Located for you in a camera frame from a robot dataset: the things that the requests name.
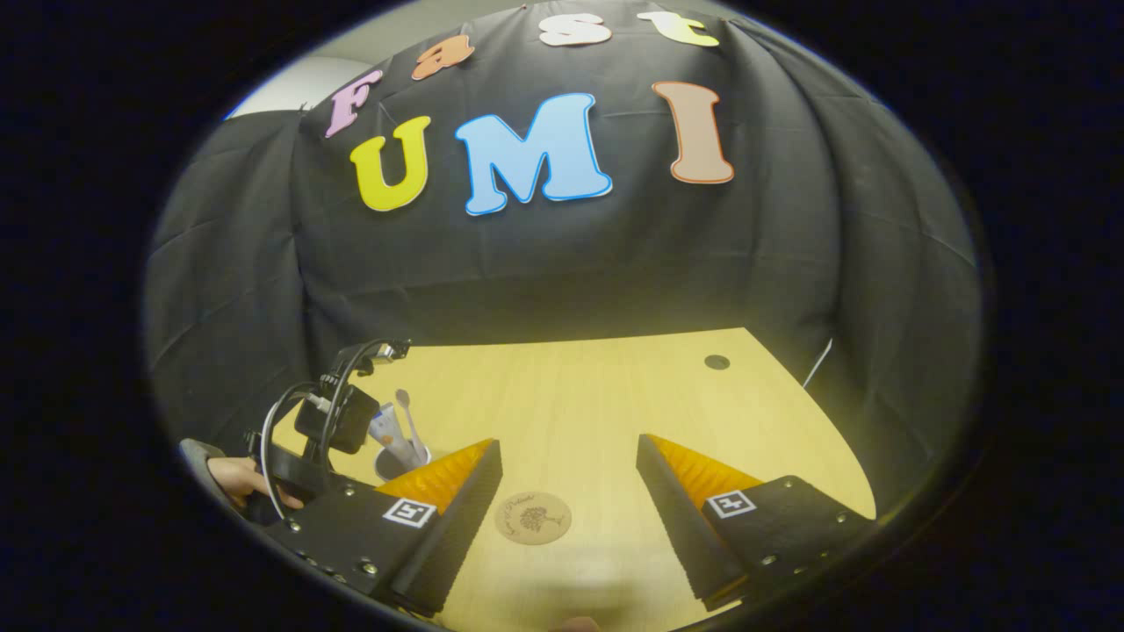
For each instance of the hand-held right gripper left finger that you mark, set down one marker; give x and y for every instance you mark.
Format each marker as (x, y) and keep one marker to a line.
(448, 535)

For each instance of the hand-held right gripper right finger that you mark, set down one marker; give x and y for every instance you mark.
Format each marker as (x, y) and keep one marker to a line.
(685, 527)

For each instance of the white toothpaste tube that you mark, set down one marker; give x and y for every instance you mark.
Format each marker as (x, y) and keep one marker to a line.
(386, 430)

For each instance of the white cup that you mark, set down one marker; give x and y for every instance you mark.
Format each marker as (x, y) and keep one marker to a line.
(391, 465)

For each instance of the pink toothbrush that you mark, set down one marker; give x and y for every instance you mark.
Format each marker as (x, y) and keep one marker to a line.
(408, 421)

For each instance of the round wooden coaster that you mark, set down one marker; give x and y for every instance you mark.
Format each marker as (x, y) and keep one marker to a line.
(533, 518)

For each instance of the light wooden desktop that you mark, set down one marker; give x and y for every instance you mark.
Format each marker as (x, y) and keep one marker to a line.
(597, 404)

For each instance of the black backdrop cloth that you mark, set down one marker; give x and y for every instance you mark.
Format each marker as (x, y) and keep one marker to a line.
(562, 246)

